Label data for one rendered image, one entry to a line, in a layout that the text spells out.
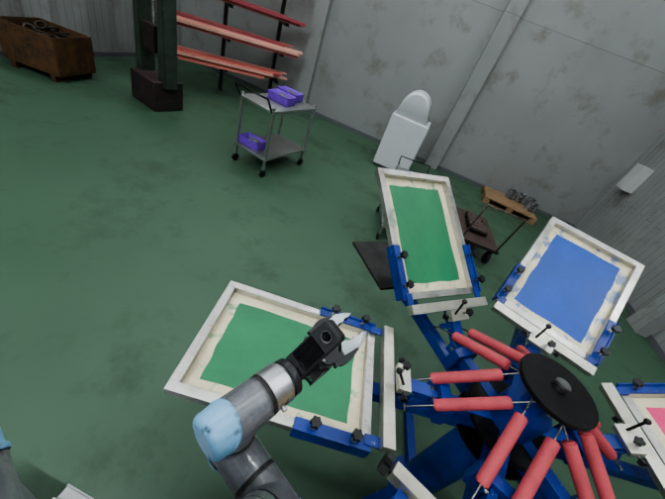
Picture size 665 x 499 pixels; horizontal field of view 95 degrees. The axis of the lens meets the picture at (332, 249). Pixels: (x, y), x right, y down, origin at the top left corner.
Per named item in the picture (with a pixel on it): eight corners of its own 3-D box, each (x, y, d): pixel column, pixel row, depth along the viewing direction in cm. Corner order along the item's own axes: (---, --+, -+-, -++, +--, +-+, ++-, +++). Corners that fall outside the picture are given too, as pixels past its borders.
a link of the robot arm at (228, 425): (188, 431, 49) (189, 407, 44) (246, 389, 56) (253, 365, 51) (214, 475, 45) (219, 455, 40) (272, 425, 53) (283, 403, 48)
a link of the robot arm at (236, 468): (230, 505, 52) (237, 487, 45) (196, 449, 56) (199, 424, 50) (267, 469, 57) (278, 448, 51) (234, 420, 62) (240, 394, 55)
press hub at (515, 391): (424, 543, 179) (623, 469, 99) (370, 485, 192) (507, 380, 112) (446, 481, 208) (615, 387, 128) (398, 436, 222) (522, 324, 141)
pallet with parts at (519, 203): (526, 210, 712) (536, 198, 692) (534, 226, 646) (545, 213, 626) (479, 189, 722) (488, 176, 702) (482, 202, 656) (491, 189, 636)
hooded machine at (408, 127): (409, 169, 674) (444, 99, 584) (405, 179, 622) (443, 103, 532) (378, 155, 682) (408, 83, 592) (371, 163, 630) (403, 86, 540)
